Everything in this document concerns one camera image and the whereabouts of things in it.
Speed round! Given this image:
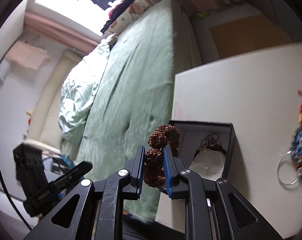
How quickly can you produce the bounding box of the green object on floor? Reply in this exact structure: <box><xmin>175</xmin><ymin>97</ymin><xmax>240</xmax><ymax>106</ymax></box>
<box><xmin>196</xmin><ymin>11</ymin><xmax>209</xmax><ymax>19</ymax></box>

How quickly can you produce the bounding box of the floral pillow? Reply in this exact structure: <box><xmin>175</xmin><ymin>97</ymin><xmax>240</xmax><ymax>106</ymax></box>
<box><xmin>105</xmin><ymin>0</ymin><xmax>151</xmax><ymax>34</ymax></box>

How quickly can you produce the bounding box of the black jewelry box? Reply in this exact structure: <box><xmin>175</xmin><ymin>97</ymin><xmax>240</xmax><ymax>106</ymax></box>
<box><xmin>159</xmin><ymin>119</ymin><xmax>236</xmax><ymax>196</ymax></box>

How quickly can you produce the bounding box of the mint floral quilt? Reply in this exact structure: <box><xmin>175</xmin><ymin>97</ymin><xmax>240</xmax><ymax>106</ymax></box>
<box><xmin>58</xmin><ymin>34</ymin><xmax>118</xmax><ymax>146</ymax></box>

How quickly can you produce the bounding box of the brown cardboard floor mat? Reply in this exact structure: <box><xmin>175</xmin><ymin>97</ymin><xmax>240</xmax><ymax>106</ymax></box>
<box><xmin>209</xmin><ymin>15</ymin><xmax>291</xmax><ymax>59</ymax></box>

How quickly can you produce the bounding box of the pink curtain left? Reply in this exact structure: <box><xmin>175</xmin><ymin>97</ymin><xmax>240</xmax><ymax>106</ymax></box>
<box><xmin>24</xmin><ymin>11</ymin><xmax>98</xmax><ymax>55</ymax></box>

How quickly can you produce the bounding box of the white ottoman table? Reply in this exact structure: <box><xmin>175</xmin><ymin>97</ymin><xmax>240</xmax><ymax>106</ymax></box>
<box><xmin>154</xmin><ymin>42</ymin><xmax>302</xmax><ymax>239</ymax></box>

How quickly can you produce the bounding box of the dark wood wardrobe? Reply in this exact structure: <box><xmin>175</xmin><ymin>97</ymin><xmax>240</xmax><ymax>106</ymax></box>
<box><xmin>238</xmin><ymin>0</ymin><xmax>302</xmax><ymax>46</ymax></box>

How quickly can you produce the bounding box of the brown rudraksha bead bracelet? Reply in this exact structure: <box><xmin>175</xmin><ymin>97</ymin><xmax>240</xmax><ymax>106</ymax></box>
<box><xmin>142</xmin><ymin>124</ymin><xmax>181</xmax><ymax>188</ymax></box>

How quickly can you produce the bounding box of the beige upholstered headboard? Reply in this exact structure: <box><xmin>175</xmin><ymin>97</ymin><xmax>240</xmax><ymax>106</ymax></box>
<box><xmin>27</xmin><ymin>50</ymin><xmax>82</xmax><ymax>149</ymax></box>

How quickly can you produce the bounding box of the silver ring hoop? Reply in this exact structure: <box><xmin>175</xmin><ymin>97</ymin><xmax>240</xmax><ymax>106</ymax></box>
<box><xmin>276</xmin><ymin>151</ymin><xmax>301</xmax><ymax>188</ymax></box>

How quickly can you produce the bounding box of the clothes pile on sill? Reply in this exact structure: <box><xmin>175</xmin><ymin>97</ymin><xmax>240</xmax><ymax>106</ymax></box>
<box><xmin>101</xmin><ymin>0</ymin><xmax>134</xmax><ymax>34</ymax></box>

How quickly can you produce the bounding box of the bed with green blanket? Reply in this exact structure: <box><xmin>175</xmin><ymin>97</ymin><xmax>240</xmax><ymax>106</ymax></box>
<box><xmin>38</xmin><ymin>0</ymin><xmax>203</xmax><ymax>224</ymax></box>

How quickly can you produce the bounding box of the white translucent pouch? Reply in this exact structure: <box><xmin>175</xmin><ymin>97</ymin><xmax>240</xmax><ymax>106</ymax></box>
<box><xmin>189</xmin><ymin>148</ymin><xmax>226</xmax><ymax>181</ymax></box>

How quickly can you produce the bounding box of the silver chain necklace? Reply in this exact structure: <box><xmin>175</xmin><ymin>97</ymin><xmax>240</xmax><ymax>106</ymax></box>
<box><xmin>199</xmin><ymin>132</ymin><xmax>223</xmax><ymax>148</ymax></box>

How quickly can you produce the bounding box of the blue beaded ornament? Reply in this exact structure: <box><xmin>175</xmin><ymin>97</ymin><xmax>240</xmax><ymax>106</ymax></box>
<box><xmin>290</xmin><ymin>128</ymin><xmax>302</xmax><ymax>164</ymax></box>

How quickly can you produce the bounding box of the pink hanging towel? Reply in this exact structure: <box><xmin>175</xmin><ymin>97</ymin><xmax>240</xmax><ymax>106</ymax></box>
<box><xmin>5</xmin><ymin>41</ymin><xmax>50</xmax><ymax>70</ymax></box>

